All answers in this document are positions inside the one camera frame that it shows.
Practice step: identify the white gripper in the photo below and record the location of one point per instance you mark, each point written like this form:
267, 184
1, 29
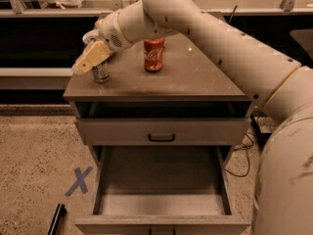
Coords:
109, 31

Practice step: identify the silver blue redbull can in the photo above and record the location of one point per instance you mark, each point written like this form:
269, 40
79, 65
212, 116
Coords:
101, 72

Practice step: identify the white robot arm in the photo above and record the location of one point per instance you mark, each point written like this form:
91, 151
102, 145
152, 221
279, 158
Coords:
280, 86

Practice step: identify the red coca-cola can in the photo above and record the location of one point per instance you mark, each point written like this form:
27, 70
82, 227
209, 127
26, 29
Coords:
153, 54

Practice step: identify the closed upper drawer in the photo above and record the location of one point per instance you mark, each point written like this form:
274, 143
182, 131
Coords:
188, 132

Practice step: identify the grey drawer cabinet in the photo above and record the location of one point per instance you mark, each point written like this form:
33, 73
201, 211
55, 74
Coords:
188, 86

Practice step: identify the open middle drawer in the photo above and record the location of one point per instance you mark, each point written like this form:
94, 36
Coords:
161, 190

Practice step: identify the white ceramic bowl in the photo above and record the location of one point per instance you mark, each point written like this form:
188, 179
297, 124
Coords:
90, 36

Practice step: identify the blue tape cross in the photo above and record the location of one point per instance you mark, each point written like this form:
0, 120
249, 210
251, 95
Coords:
80, 181

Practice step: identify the black leaning pole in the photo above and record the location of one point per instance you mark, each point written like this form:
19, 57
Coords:
232, 14

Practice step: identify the black bar on floor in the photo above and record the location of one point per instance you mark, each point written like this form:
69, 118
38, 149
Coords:
59, 214

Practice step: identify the black drawer handle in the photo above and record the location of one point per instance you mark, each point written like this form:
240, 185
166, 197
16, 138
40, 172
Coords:
161, 137

